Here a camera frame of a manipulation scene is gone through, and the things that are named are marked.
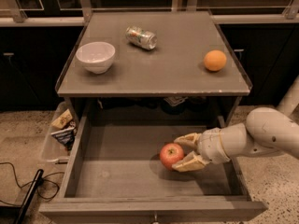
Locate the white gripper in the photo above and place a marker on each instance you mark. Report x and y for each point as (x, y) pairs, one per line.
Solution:
(210, 146)

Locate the red apple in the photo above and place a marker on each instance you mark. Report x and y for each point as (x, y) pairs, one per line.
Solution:
(171, 154)

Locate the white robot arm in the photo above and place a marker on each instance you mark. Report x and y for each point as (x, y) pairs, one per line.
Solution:
(266, 132)

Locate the open grey top drawer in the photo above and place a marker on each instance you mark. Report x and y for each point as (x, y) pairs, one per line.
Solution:
(114, 175)

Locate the orange fruit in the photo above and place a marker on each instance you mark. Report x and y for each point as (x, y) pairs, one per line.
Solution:
(215, 60)

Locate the crushed soda can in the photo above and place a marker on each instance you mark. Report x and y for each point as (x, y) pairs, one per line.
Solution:
(141, 38)

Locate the dark blue snack bag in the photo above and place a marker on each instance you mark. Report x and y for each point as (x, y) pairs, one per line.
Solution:
(66, 137)

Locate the white ceramic bowl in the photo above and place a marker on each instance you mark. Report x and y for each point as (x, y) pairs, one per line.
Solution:
(96, 57)

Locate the tan snack packet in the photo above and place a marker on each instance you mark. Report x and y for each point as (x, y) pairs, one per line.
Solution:
(62, 120)

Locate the clear plastic bin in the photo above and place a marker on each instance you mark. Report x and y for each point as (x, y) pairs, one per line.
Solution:
(53, 151)

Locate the black rod on floor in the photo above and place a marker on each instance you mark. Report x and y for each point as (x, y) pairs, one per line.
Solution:
(28, 197)

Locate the metal railing frame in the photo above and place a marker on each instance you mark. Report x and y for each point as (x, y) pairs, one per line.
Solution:
(21, 13)

